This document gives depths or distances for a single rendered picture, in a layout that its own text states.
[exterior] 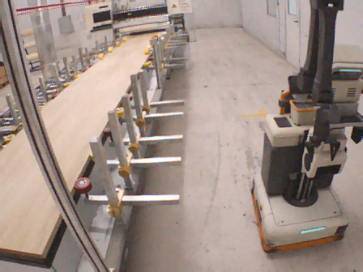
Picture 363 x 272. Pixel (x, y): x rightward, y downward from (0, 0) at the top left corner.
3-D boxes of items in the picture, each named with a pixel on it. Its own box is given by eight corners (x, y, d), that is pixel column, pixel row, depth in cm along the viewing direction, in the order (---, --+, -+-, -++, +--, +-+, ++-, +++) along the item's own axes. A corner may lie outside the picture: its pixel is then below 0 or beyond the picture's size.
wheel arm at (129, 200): (180, 201, 114) (178, 193, 112) (179, 206, 111) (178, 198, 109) (87, 201, 117) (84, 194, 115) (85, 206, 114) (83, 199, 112)
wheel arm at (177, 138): (182, 140, 157) (181, 133, 155) (182, 143, 154) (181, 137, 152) (111, 145, 160) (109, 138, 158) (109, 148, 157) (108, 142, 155)
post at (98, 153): (127, 224, 118) (99, 134, 94) (126, 230, 115) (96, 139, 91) (120, 224, 118) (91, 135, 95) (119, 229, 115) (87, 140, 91)
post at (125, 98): (143, 167, 163) (128, 92, 139) (142, 171, 160) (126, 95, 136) (137, 167, 163) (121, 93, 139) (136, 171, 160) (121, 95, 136)
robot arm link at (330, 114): (329, 91, 92) (310, 91, 92) (343, 90, 80) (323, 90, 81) (330, 121, 93) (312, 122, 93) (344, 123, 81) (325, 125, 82)
